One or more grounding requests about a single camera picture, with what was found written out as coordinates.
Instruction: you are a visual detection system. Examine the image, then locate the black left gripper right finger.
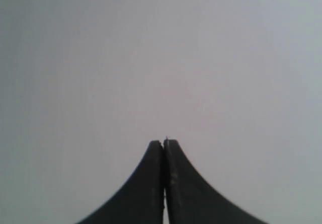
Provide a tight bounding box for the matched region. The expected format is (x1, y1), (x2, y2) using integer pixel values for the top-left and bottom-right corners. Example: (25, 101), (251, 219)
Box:
(164, 138), (265, 224)

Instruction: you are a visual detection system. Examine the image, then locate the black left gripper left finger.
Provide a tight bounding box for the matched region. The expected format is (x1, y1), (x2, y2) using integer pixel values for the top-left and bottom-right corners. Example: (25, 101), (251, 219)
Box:
(80, 140), (164, 223)

